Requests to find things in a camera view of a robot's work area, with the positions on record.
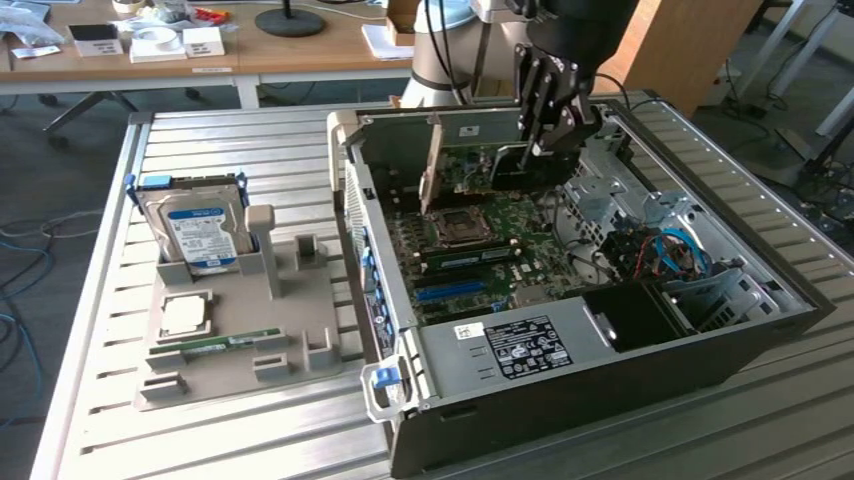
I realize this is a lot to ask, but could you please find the blue wire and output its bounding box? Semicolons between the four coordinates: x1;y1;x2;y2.
650;227;713;279

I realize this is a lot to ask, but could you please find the white tape roll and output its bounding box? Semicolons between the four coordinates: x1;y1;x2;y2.
133;27;183;52

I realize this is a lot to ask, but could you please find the hard disk with blue label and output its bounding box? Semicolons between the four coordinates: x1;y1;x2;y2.
125;171;260;278

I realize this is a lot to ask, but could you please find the black graphics card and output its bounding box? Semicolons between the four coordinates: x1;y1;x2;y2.
418;110;584;217

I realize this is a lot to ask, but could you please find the grey parts rack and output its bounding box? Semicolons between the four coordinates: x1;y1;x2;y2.
133;202;346;412

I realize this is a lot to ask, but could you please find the green motherboard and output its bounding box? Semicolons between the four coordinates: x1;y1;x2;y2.
384;192;589;326

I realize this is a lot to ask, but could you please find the small cardboard box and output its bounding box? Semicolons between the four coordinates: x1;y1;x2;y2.
386;0;420;47

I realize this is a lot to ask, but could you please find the black open PC case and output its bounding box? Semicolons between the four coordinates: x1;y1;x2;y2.
325;97;836;479

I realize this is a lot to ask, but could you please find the black cable behind case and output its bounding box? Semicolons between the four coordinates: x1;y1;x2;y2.
593;73;669;112

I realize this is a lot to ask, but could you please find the white paper stack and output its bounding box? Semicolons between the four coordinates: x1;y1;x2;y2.
362;23;417;62

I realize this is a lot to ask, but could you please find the silver CPU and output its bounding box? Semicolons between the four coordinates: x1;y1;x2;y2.
159;295;209;336

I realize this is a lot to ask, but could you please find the wooden desk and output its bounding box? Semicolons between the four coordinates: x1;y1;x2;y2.
0;0;606;96

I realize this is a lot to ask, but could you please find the black wheeled stand leg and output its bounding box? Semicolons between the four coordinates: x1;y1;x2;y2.
39;89;206;149

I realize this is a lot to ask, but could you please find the white table frame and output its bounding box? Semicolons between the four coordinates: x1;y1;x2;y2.
731;0;854;136

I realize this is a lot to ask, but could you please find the silver disk bay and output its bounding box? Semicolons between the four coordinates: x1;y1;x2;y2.
660;267;783;334

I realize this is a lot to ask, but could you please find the white floor cable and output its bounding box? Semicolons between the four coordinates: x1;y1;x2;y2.
0;209;106;240

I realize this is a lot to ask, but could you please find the blue expansion slot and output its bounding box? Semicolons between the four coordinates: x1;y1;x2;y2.
414;280;489;303

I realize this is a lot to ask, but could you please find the red and black twisted wire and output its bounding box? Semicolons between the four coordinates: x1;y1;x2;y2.
633;237;669;279

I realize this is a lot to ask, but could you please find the CPU socket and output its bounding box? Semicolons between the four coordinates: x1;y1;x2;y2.
430;207;496;249

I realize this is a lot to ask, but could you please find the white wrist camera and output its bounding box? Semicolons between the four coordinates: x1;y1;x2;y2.
470;0;536;24

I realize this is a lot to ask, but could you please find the bare green RAM stick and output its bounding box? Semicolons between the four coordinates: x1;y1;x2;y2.
147;327;284;357

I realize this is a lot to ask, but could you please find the black floor cable bundle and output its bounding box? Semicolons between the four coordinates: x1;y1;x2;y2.
773;124;854;241

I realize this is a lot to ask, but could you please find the bag of dark parts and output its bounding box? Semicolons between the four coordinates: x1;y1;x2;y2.
143;0;195;26

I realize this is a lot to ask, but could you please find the white box with black top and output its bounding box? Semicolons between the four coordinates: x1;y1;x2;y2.
69;23;126;58

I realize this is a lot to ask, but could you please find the metal drive cage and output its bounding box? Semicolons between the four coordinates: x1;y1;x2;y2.
560;144;703;261

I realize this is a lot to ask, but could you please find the grey power supply unit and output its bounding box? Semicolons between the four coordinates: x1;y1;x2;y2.
414;298;617;397

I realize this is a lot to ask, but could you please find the clear plastic bag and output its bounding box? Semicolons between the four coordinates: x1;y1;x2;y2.
0;3;67;47

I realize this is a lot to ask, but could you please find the white label card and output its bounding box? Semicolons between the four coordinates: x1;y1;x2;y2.
10;44;63;60

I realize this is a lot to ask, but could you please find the blue floor cable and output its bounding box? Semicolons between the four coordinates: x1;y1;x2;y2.
0;239;53;426

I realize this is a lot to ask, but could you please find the grey chipset heatsink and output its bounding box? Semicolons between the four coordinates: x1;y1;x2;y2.
512;287;566;310

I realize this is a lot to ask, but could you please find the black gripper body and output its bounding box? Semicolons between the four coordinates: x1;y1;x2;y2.
524;0;637;95

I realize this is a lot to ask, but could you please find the plain white box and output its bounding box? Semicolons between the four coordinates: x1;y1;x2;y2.
181;26;226;57

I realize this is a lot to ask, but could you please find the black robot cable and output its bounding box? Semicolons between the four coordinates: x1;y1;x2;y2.
421;0;500;104

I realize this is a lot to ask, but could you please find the wooden cabinet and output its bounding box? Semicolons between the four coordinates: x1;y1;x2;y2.
586;0;767;117

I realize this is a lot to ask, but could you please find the black expansion slot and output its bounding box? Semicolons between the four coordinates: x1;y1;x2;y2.
410;272;484;291

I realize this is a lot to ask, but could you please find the flat white box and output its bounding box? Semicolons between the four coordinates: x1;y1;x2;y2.
129;38;190;64

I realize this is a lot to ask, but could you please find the thin black wire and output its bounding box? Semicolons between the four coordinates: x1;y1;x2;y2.
566;238;620;287

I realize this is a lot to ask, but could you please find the black lamp base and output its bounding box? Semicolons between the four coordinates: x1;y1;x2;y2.
256;0;328;38

